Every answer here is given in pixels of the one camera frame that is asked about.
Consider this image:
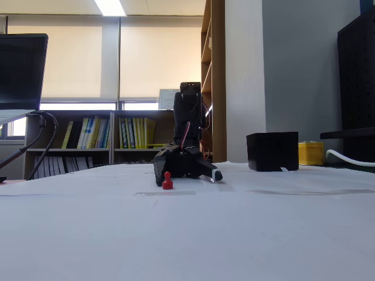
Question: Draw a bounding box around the small red pawn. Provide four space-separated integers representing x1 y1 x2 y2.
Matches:
162 172 174 190

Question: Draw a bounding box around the black open box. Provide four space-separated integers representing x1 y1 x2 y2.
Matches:
246 131 299 172

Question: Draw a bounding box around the yellow container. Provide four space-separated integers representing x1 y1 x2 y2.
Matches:
298 141 325 166

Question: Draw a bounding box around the clear tape strip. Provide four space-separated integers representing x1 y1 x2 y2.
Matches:
132 190 197 197
204 174 237 193

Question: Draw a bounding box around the wide yellow book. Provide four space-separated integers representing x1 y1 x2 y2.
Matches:
143 117 157 150

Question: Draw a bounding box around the low wooden bookshelf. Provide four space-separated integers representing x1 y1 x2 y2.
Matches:
24 109 115 180
111 109 215 165

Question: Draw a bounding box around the blue white book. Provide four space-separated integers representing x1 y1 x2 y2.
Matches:
84 117 95 150
98 118 112 150

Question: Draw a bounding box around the framed white certificate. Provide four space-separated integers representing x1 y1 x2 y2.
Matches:
158 88 181 111

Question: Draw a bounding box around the yellow white book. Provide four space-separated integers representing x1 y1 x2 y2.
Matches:
77 117 90 150
88 116 102 150

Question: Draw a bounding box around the white paper sheet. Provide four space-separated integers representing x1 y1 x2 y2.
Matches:
0 167 375 199

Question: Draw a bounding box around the black book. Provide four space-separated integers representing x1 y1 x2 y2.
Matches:
69 121 84 150

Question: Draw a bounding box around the tall wooden bookshelf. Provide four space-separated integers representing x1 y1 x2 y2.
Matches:
200 0 227 163

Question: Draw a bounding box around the thin yellow book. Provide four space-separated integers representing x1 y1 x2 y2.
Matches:
62 121 74 150

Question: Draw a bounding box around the beige roller blind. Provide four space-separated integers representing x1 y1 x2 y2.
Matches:
119 16 204 102
6 16 120 104

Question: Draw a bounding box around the black pegboard shelf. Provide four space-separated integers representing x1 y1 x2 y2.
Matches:
319 127 375 141

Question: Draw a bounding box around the green perforated mat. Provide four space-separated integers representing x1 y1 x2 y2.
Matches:
298 162 375 176

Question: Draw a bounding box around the ceiling light panel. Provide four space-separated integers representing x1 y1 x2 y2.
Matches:
93 0 127 17

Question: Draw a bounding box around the black laptop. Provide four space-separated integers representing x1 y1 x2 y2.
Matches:
0 33 49 125

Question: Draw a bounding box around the black pegboard panel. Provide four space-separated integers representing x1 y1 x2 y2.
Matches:
336 8 375 161

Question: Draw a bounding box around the red white servo wire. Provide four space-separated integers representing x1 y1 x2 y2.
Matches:
179 121 191 153

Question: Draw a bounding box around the black cable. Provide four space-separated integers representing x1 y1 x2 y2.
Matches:
0 114 47 170
25 111 59 181

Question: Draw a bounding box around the white power cable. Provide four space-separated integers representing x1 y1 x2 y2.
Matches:
325 149 375 168

